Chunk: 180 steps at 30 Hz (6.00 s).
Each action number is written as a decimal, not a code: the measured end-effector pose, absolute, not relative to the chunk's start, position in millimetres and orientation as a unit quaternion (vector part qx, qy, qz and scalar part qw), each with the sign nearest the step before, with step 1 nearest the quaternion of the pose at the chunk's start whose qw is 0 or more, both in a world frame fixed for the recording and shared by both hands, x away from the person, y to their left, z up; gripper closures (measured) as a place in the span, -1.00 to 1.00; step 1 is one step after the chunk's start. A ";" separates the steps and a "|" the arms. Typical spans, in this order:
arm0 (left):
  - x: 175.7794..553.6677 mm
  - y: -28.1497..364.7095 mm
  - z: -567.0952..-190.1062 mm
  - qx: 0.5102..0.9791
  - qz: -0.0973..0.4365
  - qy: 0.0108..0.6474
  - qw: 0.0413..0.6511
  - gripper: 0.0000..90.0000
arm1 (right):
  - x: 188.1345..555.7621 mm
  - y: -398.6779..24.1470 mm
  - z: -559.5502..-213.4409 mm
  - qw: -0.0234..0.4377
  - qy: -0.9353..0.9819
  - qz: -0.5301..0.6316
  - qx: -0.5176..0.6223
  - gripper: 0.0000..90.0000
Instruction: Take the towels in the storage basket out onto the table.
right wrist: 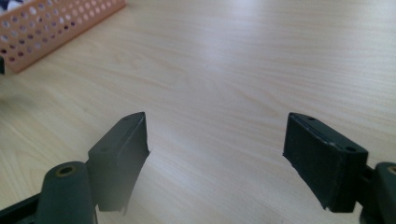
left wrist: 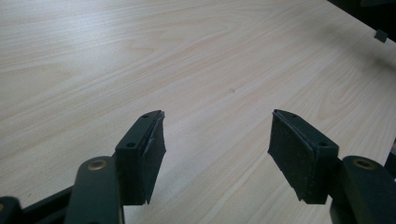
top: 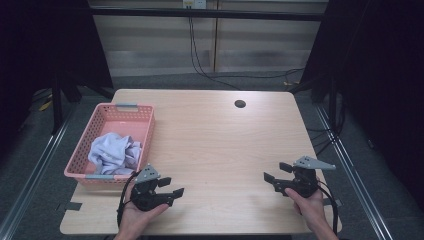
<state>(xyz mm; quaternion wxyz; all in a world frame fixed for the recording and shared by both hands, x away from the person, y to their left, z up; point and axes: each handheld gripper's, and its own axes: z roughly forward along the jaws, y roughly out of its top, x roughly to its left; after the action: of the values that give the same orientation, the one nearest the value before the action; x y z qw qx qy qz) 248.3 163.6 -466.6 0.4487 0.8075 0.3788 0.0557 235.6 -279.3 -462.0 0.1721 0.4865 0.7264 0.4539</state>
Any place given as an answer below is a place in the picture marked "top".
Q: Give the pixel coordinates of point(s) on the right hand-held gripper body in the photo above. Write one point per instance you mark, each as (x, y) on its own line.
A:
(303, 183)

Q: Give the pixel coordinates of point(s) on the yellow floor marker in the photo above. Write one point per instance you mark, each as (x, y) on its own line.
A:
(45, 105)

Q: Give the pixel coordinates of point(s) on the person's left hand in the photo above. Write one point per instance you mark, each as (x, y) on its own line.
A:
(133, 220)

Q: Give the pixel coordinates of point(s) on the pink plastic basket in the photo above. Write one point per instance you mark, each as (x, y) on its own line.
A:
(113, 125)

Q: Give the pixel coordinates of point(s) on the white towel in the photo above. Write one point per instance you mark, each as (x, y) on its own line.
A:
(111, 153)

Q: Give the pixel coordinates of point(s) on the black metal stand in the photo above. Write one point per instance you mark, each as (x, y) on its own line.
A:
(325, 90)
(57, 106)

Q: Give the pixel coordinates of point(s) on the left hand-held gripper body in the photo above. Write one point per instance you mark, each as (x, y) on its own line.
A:
(146, 196)

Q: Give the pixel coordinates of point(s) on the metal floor rail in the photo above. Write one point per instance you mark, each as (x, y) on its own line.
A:
(356, 180)
(30, 186)

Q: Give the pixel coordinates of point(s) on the black horizontal bar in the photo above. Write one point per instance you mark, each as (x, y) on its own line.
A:
(200, 14)

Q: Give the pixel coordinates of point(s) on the black tape piece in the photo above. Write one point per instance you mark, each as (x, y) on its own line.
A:
(73, 206)

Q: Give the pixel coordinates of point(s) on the white power outlet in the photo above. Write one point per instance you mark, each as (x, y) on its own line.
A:
(194, 3)

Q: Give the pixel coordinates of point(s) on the person's right hand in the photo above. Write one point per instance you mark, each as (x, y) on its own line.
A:
(311, 210)

